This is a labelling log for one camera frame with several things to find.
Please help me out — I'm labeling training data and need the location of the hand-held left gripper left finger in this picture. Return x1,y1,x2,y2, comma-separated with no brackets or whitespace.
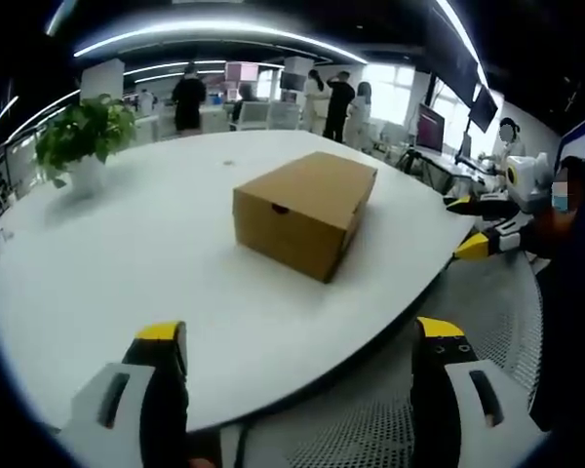
60,320,191,468

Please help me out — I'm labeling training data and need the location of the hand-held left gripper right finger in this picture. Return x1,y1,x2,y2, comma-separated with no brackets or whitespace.
409,315,557,468

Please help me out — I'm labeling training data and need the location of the brown cardboard shoe box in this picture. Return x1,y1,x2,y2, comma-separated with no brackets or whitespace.
232,150,379,285

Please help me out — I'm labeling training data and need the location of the hanging black screen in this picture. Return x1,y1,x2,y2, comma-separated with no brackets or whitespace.
467,83,499,134

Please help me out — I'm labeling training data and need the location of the desktop computer monitor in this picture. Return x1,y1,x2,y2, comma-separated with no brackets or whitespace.
415,102,446,153

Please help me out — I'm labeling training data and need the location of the person's dark clothed body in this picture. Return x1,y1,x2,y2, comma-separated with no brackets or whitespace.
535,154,585,433

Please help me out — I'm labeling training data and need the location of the white office chair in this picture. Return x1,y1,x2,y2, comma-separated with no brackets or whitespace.
268,102,301,131
237,101,270,132

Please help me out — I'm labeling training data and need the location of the small dark monitor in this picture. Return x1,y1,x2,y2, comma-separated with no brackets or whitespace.
279,72,307,92

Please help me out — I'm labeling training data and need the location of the green potted plant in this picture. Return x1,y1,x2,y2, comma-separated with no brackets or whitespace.
32,94,138,197

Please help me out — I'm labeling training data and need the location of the pink wall screen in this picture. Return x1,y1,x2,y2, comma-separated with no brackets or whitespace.
223,61,259,99

